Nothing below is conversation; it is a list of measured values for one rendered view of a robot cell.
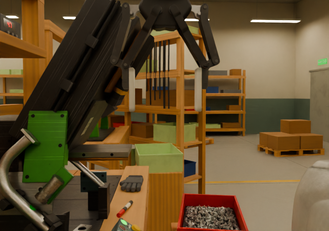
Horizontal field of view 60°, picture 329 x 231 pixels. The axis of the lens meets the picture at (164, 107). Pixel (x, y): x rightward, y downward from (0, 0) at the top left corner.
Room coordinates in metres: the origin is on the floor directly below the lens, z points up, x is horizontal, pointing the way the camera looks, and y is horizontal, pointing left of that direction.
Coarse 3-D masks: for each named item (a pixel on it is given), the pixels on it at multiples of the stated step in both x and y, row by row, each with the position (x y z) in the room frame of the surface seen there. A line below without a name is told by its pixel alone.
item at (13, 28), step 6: (0, 18) 1.03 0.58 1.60; (6, 18) 1.07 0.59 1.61; (0, 24) 1.03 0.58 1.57; (6, 24) 1.07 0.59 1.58; (12, 24) 1.11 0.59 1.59; (18, 24) 1.16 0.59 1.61; (0, 30) 1.03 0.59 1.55; (6, 30) 1.07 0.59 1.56; (12, 30) 1.11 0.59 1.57; (18, 30) 1.16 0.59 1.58; (18, 36) 1.16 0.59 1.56
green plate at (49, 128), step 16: (32, 112) 0.86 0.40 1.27; (48, 112) 0.86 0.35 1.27; (64, 112) 0.86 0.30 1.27; (32, 128) 0.84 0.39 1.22; (48, 128) 0.84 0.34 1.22; (64, 128) 0.85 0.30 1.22; (32, 144) 0.83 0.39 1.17; (48, 144) 0.83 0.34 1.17; (64, 144) 0.83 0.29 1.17; (32, 160) 0.82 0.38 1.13; (48, 160) 0.82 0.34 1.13; (64, 160) 0.83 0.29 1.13; (32, 176) 0.81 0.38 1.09; (48, 176) 0.81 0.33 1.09
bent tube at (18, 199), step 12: (24, 132) 0.80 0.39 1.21; (24, 144) 0.80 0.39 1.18; (12, 156) 0.79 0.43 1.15; (0, 168) 0.78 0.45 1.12; (0, 180) 0.77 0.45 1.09; (0, 192) 0.77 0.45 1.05; (12, 192) 0.77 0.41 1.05; (12, 204) 0.76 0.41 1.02; (24, 204) 0.76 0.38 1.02; (36, 216) 0.75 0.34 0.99; (48, 228) 0.74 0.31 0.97
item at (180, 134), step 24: (168, 48) 3.53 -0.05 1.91; (144, 72) 3.93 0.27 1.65; (168, 72) 3.53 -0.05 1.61; (192, 72) 3.67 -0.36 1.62; (168, 96) 3.53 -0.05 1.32; (192, 96) 3.80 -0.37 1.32; (120, 120) 4.74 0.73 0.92; (168, 120) 3.53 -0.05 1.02; (192, 144) 3.61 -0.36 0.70; (120, 168) 4.26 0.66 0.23; (192, 168) 3.78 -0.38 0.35
